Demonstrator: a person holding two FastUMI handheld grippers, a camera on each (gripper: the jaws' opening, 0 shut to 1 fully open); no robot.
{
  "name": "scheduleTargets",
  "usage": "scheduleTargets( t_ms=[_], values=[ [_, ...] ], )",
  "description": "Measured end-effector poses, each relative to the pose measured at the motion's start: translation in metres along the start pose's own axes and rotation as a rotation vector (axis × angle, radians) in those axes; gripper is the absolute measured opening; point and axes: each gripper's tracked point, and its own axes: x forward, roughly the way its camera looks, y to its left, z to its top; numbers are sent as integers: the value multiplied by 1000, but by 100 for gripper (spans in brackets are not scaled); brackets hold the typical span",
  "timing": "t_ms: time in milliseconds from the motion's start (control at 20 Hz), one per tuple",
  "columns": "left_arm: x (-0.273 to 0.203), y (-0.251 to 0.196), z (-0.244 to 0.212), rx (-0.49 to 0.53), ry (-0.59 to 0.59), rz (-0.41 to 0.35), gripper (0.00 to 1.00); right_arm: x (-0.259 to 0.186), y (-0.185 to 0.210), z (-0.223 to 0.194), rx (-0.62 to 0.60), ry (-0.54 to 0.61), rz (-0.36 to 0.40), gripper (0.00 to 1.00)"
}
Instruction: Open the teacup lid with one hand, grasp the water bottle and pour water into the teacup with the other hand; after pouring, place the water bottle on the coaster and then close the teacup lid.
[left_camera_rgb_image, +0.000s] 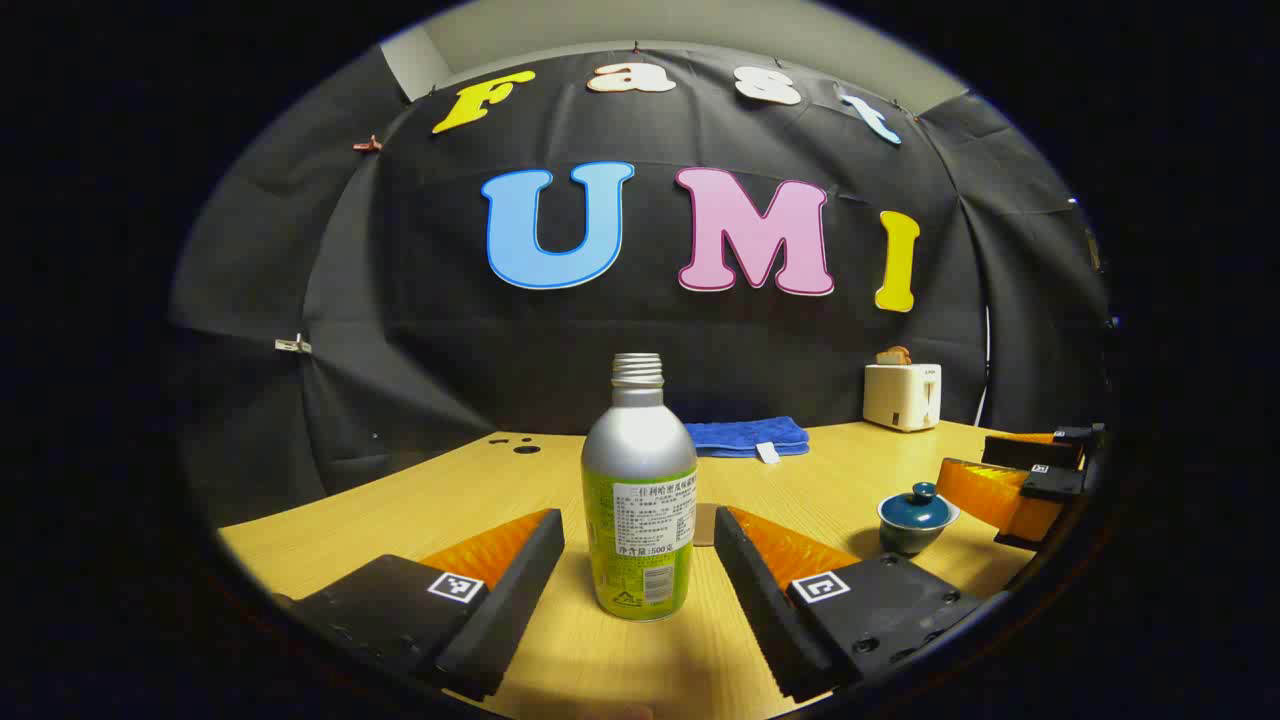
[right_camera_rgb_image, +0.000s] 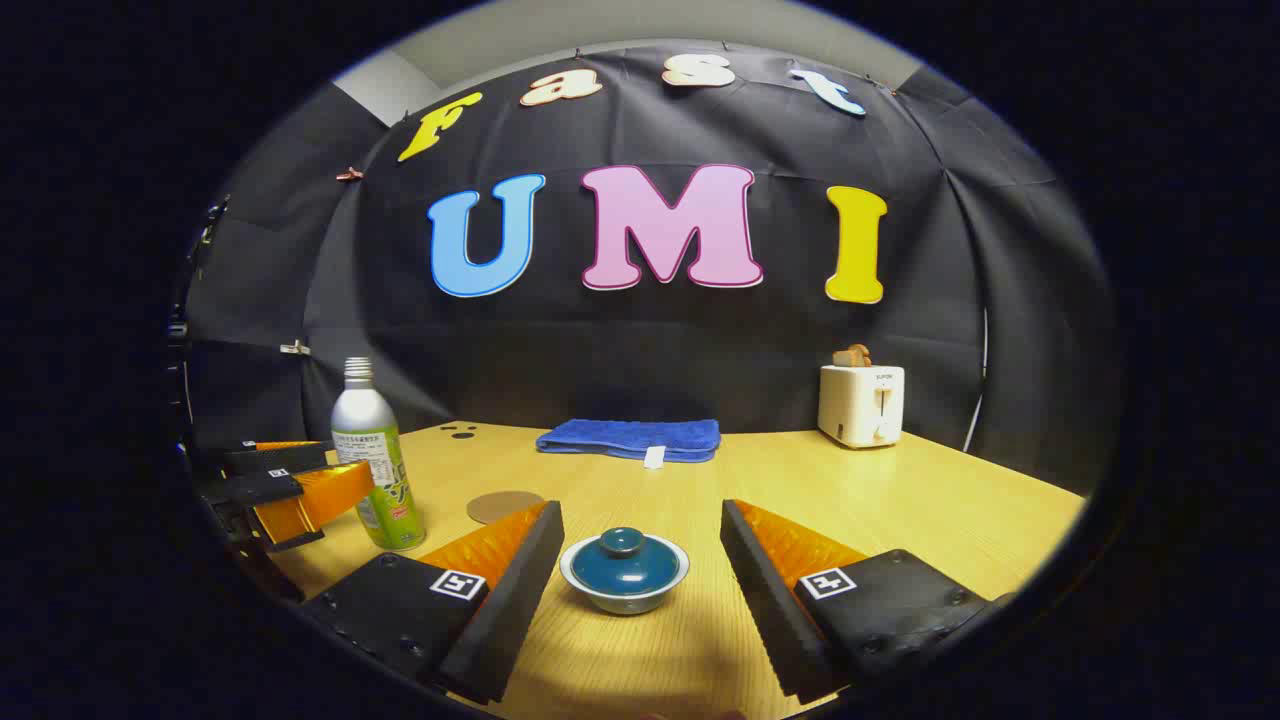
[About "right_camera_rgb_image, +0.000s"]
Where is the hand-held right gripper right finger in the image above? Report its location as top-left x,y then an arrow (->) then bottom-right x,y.
720,499 -> 1011,706

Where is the white teacup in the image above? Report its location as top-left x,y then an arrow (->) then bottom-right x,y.
559,533 -> 691,616

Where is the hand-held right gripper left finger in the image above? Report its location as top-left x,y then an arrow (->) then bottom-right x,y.
300,500 -> 566,706

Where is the round brown coaster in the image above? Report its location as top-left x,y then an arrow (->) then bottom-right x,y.
466,490 -> 546,525

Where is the white toaster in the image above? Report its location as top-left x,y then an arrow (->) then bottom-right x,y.
817,364 -> 906,450

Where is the silver green-label water bottle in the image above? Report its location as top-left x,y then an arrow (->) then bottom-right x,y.
331,357 -> 427,552

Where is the blue teacup lid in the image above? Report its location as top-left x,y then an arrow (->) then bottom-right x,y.
570,527 -> 682,598

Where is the folded blue towel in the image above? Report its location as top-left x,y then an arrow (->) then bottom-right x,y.
535,418 -> 722,469

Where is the white cable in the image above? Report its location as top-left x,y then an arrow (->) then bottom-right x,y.
962,305 -> 991,453

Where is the black backdrop cloth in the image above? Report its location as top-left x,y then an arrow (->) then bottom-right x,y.
180,40 -> 1116,496

